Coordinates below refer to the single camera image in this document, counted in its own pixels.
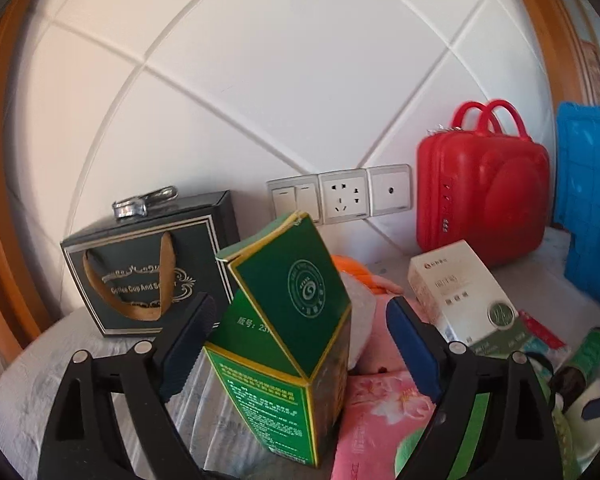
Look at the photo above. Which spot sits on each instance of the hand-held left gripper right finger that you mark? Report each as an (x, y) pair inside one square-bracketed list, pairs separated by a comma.
[(415, 355)]

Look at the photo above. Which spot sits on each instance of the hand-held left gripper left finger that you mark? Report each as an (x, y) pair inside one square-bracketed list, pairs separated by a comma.
[(187, 350)]

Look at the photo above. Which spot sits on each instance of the green carton box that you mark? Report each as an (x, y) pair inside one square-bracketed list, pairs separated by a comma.
[(280, 310)]

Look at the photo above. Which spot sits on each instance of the blue plastic crate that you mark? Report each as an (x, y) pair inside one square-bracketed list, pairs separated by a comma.
[(590, 200)]

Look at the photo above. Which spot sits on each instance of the green bottle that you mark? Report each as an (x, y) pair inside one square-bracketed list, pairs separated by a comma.
[(587, 355)]

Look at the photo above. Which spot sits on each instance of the pink floral cloth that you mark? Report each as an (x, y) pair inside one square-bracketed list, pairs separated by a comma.
[(380, 410)]

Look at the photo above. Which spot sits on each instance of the orange and white plush toy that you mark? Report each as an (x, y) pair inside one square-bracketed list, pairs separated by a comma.
[(362, 315)]

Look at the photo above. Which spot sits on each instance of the white carton box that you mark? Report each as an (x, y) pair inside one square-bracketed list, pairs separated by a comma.
[(455, 290)]

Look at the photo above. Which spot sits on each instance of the red and white packet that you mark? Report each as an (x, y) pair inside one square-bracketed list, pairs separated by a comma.
[(545, 335)]

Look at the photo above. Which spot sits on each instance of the orange and pink plush toy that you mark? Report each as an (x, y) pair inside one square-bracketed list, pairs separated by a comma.
[(352, 270)]

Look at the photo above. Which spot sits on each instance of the dark gift box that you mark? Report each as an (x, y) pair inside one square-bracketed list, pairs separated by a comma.
[(145, 245)]

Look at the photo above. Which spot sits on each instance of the metal clip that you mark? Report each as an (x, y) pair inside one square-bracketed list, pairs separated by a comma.
[(140, 205)]

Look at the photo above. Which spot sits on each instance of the small red suitcase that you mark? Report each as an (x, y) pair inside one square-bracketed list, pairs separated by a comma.
[(480, 195)]

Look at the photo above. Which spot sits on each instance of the white single-hole wall socket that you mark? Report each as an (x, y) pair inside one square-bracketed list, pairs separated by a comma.
[(390, 190)]

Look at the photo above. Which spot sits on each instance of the white wall switch panel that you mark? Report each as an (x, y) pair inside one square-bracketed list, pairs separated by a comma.
[(290, 197)]

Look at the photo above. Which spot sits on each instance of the wooden wall frame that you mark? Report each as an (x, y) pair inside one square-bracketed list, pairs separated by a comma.
[(0, 185)]

